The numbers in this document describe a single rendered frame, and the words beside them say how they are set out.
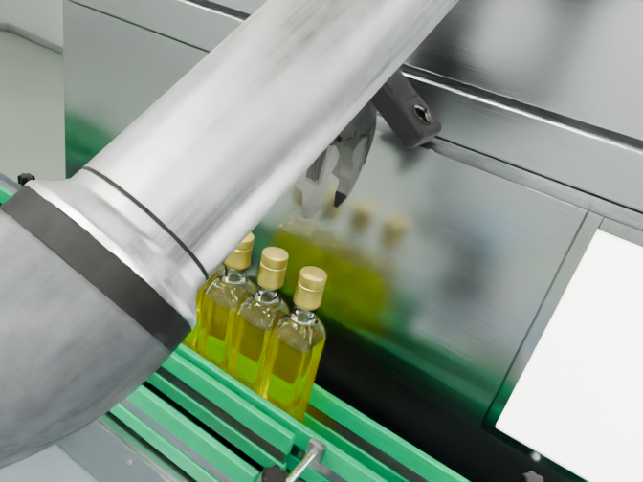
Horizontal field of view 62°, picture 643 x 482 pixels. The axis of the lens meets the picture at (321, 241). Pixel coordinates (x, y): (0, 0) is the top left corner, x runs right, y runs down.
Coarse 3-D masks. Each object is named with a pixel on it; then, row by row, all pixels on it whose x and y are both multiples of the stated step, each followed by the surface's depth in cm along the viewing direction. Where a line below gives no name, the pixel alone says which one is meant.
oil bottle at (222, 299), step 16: (208, 288) 73; (224, 288) 71; (240, 288) 72; (208, 304) 73; (224, 304) 71; (208, 320) 74; (224, 320) 72; (208, 336) 75; (224, 336) 73; (208, 352) 76; (224, 352) 75; (224, 368) 76
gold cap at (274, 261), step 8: (272, 248) 68; (264, 256) 67; (272, 256) 67; (280, 256) 67; (288, 256) 68; (264, 264) 67; (272, 264) 66; (280, 264) 67; (264, 272) 67; (272, 272) 67; (280, 272) 67; (256, 280) 69; (264, 280) 68; (272, 280) 67; (280, 280) 68; (272, 288) 68
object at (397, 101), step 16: (400, 80) 53; (384, 96) 51; (400, 96) 51; (416, 96) 53; (384, 112) 52; (400, 112) 51; (416, 112) 51; (400, 128) 51; (416, 128) 50; (432, 128) 52; (416, 144) 51
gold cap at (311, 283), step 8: (304, 272) 65; (312, 272) 65; (320, 272) 66; (304, 280) 64; (312, 280) 64; (320, 280) 64; (304, 288) 65; (312, 288) 64; (320, 288) 65; (296, 296) 66; (304, 296) 65; (312, 296) 65; (320, 296) 66; (296, 304) 66; (304, 304) 66; (312, 304) 66; (320, 304) 67
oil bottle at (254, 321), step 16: (240, 304) 71; (256, 304) 69; (272, 304) 70; (240, 320) 71; (256, 320) 69; (272, 320) 69; (240, 336) 72; (256, 336) 70; (240, 352) 73; (256, 352) 71; (240, 368) 74; (256, 368) 72; (256, 384) 73
